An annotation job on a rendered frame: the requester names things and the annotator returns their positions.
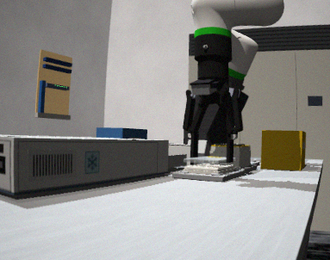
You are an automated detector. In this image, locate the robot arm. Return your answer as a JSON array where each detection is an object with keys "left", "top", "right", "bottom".
[{"left": 190, "top": 0, "right": 284, "bottom": 95}]

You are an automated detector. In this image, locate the yellow bin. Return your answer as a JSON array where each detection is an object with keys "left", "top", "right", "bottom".
[{"left": 260, "top": 130, "right": 306, "bottom": 170}]

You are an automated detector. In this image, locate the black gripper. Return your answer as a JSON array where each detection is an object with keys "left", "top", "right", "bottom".
[{"left": 183, "top": 58, "right": 243, "bottom": 163}]

